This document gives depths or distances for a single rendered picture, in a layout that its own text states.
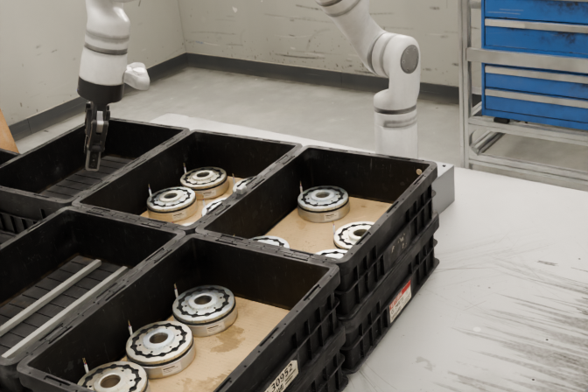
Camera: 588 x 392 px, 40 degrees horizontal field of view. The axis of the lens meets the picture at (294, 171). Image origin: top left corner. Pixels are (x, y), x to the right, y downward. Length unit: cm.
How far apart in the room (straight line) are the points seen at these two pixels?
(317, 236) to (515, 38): 191
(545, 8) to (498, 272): 172
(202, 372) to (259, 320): 14
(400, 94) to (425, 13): 277
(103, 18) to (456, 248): 87
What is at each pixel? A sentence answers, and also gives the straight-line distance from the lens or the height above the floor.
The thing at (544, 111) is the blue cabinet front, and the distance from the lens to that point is 334.
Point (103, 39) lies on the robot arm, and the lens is 133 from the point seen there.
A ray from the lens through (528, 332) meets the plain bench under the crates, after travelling 149.
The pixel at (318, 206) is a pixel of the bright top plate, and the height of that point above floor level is 86.
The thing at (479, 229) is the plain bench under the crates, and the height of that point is 70.
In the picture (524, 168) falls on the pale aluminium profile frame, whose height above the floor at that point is 12.
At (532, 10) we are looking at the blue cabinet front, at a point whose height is 78.
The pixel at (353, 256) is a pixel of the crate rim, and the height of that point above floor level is 93.
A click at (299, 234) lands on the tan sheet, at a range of 155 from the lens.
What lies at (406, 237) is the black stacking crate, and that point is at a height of 85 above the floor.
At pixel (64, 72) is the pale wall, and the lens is 500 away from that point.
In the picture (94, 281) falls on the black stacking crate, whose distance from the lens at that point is 153.
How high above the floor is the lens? 158
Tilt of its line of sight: 25 degrees down
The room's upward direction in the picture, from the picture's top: 6 degrees counter-clockwise
